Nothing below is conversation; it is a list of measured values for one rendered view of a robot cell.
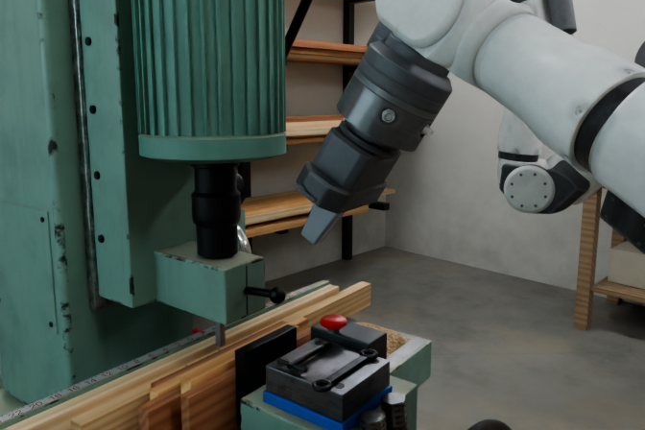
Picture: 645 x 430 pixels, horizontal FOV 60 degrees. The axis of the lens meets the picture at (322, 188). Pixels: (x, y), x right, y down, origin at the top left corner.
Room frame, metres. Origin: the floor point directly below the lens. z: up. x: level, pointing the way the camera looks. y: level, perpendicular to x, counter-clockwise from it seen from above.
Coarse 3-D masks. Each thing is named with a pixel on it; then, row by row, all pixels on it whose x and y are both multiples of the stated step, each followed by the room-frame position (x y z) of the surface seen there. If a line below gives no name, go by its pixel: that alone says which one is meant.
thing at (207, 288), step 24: (168, 264) 0.69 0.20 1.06; (192, 264) 0.66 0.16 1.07; (216, 264) 0.65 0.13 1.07; (240, 264) 0.65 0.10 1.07; (264, 264) 0.68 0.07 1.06; (168, 288) 0.69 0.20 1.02; (192, 288) 0.66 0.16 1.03; (216, 288) 0.63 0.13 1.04; (240, 288) 0.64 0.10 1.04; (264, 288) 0.68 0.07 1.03; (192, 312) 0.66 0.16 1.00; (216, 312) 0.63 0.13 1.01; (240, 312) 0.64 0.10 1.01
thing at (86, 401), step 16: (336, 288) 0.91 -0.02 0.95; (288, 304) 0.83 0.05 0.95; (304, 304) 0.84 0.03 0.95; (256, 320) 0.77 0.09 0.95; (272, 320) 0.78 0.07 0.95; (240, 336) 0.73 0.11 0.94; (176, 352) 0.66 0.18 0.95; (192, 352) 0.66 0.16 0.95; (208, 352) 0.68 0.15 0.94; (144, 368) 0.62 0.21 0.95; (160, 368) 0.62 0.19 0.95; (176, 368) 0.64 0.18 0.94; (112, 384) 0.58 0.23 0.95; (128, 384) 0.59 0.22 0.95; (80, 400) 0.55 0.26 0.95; (96, 400) 0.55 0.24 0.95; (48, 416) 0.52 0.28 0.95; (64, 416) 0.53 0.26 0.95
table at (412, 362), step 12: (408, 336) 0.82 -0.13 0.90; (408, 348) 0.78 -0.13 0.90; (420, 348) 0.78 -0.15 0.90; (396, 360) 0.74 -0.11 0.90; (408, 360) 0.75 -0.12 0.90; (420, 360) 0.78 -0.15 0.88; (396, 372) 0.72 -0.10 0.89; (408, 372) 0.75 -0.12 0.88; (420, 372) 0.78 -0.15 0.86; (420, 384) 0.78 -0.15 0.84
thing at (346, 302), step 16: (352, 288) 0.93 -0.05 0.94; (368, 288) 0.95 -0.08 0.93; (320, 304) 0.85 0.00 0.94; (336, 304) 0.87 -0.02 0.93; (352, 304) 0.91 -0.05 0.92; (368, 304) 0.95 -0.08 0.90; (288, 320) 0.79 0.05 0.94; (144, 384) 0.60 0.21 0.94; (112, 400) 0.57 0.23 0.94; (128, 400) 0.57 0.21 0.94; (144, 400) 0.58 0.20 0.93; (80, 416) 0.54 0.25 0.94; (96, 416) 0.54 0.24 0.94; (112, 416) 0.55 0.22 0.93; (128, 416) 0.56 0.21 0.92
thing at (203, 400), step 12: (300, 336) 0.67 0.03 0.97; (228, 372) 0.58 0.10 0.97; (204, 384) 0.55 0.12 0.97; (216, 384) 0.55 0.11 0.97; (228, 384) 0.57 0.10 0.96; (180, 396) 0.53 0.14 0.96; (192, 396) 0.53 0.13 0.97; (204, 396) 0.54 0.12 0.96; (216, 396) 0.55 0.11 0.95; (228, 396) 0.57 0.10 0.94; (192, 408) 0.53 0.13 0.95; (204, 408) 0.54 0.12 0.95; (216, 408) 0.55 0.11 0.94; (228, 408) 0.57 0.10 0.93; (192, 420) 0.53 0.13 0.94; (204, 420) 0.54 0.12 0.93; (216, 420) 0.55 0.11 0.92; (228, 420) 0.57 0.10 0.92
